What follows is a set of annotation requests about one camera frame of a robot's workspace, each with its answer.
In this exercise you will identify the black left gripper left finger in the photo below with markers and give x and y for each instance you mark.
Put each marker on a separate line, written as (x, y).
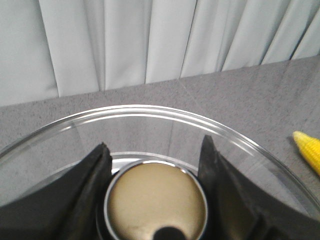
(66, 208)

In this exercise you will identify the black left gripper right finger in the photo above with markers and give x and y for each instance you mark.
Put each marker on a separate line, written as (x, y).
(240, 210)

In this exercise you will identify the yellow corn cob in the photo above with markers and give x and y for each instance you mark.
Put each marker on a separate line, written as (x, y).
(309, 148)

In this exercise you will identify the glass pot lid steel rim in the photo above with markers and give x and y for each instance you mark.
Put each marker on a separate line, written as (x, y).
(154, 192)

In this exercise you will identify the white pleated curtain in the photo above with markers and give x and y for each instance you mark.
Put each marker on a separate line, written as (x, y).
(58, 48)

